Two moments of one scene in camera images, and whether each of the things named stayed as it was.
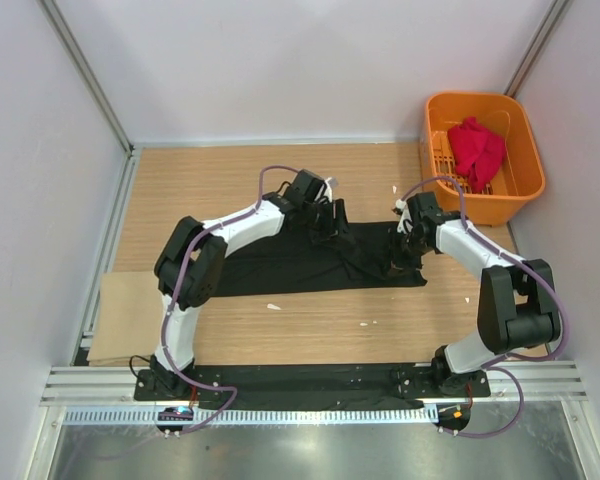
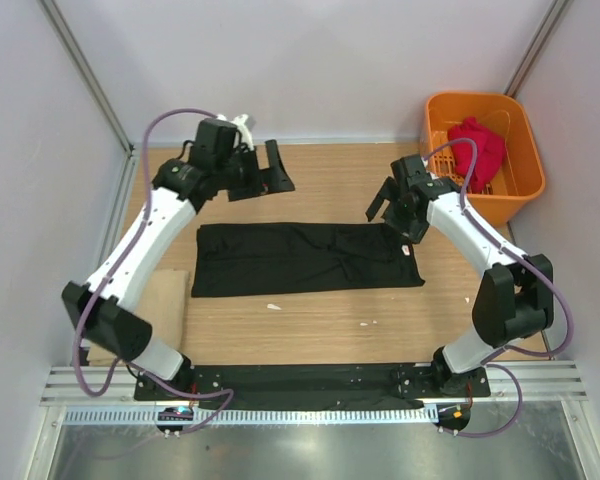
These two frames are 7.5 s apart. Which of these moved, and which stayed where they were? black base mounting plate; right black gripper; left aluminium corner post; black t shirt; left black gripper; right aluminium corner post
Moved: left black gripper; right black gripper
Stayed: right aluminium corner post; black base mounting plate; left aluminium corner post; black t shirt
